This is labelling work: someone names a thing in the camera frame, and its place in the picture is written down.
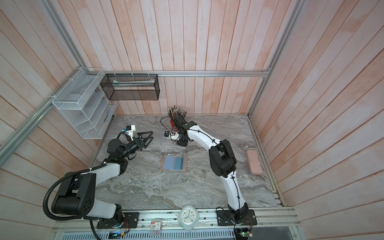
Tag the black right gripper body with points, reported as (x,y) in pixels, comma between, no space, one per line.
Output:
(182,141)

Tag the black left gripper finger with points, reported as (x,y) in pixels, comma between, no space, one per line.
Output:
(147,141)
(145,135)

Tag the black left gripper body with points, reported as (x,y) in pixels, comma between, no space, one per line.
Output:
(136,144)

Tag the pink card holder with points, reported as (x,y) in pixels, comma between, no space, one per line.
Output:
(175,163)

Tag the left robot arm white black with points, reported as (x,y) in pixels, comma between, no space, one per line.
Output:
(73,196)

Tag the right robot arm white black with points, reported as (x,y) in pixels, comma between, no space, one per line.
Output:
(222,161)

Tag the red pencil cup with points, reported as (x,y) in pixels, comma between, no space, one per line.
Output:
(172,123)

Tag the clear acrylic organizer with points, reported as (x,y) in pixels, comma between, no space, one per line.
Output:
(172,134)

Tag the bundle of coloured pencils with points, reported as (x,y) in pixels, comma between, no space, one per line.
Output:
(175,111)

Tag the pink case on table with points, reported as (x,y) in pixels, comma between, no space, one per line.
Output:
(254,162)

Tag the left blue circuit board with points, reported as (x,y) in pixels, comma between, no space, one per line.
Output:
(115,235)

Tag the small red white box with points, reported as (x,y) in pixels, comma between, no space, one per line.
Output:
(155,227)

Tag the white analog clock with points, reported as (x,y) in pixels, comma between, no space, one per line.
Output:
(188,217)

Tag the green circuit board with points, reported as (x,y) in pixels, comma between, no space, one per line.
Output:
(242,234)

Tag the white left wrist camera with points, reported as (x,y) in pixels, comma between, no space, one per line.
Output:
(129,130)

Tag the black wire mesh basket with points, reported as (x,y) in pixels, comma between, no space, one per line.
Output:
(131,87)

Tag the white wire mesh shelf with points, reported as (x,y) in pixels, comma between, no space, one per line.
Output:
(84,104)

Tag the aluminium frame rail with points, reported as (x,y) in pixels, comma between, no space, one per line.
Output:
(214,74)

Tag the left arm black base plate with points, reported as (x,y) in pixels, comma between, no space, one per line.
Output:
(124,220)

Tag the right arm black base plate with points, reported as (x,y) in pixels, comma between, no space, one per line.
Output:
(228,218)

